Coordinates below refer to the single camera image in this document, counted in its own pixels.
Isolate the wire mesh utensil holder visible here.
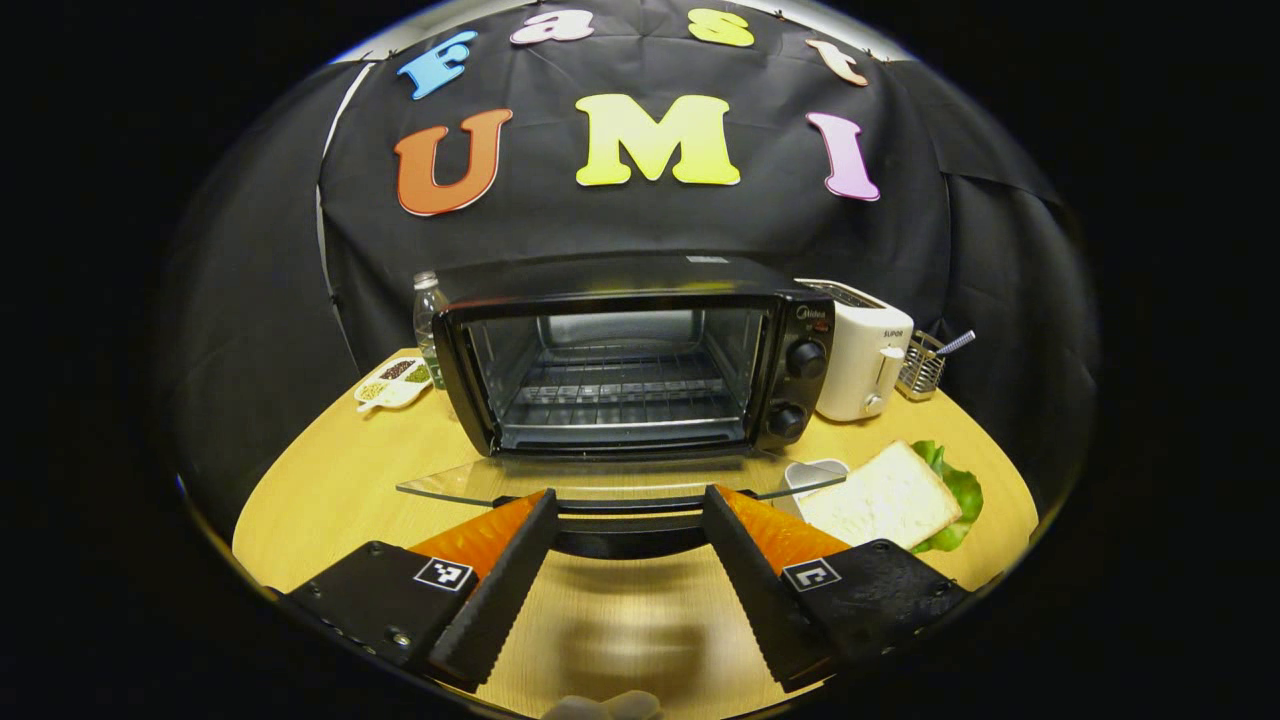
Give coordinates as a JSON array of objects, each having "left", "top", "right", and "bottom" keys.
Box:
[{"left": 896, "top": 330, "right": 949, "bottom": 402}]

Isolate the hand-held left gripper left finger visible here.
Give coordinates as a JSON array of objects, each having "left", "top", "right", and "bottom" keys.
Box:
[{"left": 285, "top": 488, "right": 560, "bottom": 692}]

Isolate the lettuce sandwich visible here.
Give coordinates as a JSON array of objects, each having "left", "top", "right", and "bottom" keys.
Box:
[{"left": 796, "top": 439, "right": 985, "bottom": 555}]

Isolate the white toaster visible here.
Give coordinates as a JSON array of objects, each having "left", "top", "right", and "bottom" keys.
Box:
[{"left": 794, "top": 277, "right": 915, "bottom": 423}]

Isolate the black electric oven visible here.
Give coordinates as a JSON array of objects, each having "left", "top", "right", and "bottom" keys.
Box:
[{"left": 396, "top": 254, "right": 850, "bottom": 561}]

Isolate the white plastic tray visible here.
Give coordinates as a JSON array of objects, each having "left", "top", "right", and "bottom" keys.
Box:
[{"left": 782, "top": 458, "right": 852, "bottom": 522}]

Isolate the clear water bottle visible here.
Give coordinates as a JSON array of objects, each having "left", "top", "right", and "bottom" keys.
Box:
[{"left": 412, "top": 270, "right": 452, "bottom": 392}]

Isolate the white divided snack dish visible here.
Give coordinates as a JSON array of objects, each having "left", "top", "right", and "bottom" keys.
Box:
[{"left": 353, "top": 356, "right": 435, "bottom": 413}]

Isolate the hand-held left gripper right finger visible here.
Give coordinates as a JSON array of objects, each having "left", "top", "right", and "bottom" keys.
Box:
[{"left": 701, "top": 484, "right": 972, "bottom": 694}]

